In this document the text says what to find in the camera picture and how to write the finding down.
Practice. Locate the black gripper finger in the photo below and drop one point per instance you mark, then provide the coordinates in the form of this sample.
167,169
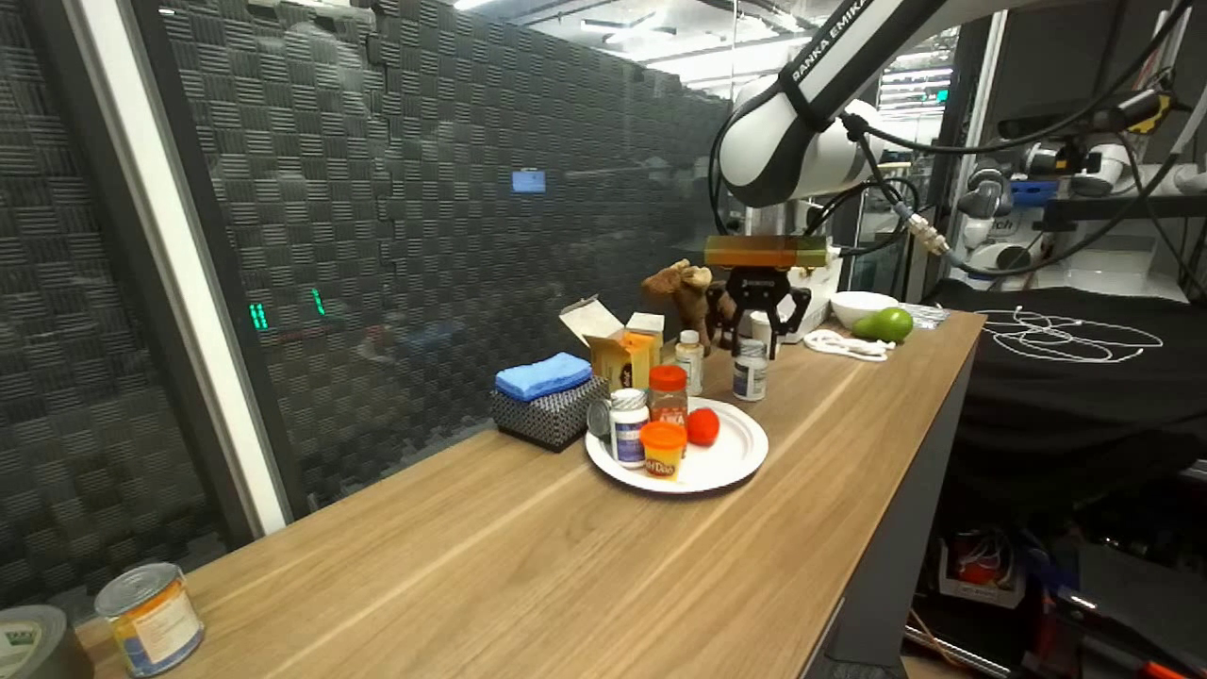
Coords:
785,315
721,320

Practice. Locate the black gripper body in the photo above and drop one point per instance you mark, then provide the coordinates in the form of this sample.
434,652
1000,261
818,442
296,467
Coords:
755,290

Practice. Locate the small white supplement bottle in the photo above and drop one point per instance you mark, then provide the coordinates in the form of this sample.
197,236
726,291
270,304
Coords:
691,358

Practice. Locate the large white supplement bottle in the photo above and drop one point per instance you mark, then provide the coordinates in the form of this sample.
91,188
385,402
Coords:
747,379

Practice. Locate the paprika spice jar orange lid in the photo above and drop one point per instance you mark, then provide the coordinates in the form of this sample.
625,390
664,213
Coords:
671,394

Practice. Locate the red toy strawberry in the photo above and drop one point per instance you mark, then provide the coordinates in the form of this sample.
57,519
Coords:
705,426

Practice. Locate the white pill bottle blue label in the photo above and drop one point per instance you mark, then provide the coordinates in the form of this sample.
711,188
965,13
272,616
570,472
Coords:
629,418

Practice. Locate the orange lid play-doh tub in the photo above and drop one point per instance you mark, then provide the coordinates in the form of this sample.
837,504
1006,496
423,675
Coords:
664,446

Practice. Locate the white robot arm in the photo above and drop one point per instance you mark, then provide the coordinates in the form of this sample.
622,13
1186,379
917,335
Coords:
807,131

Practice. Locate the white paper plate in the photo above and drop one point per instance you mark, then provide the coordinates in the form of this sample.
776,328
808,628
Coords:
736,455

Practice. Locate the white bucket container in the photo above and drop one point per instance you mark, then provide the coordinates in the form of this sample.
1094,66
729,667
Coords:
819,286

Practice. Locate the brown plush moose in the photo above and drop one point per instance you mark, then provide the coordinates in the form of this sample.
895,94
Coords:
685,290

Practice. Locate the white bowl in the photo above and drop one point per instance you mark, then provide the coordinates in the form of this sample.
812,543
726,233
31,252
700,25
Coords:
863,310

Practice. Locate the green apple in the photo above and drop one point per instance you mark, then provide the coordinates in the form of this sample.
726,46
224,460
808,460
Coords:
893,328

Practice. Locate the yellow cardboard box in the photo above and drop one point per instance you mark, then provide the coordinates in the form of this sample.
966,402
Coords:
622,354

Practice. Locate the blue cloth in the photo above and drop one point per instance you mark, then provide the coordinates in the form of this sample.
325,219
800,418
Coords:
544,379

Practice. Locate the tin can with label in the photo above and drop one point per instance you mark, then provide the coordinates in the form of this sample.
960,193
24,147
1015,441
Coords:
153,622

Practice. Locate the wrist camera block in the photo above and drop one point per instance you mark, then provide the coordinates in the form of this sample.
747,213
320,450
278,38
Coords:
736,252

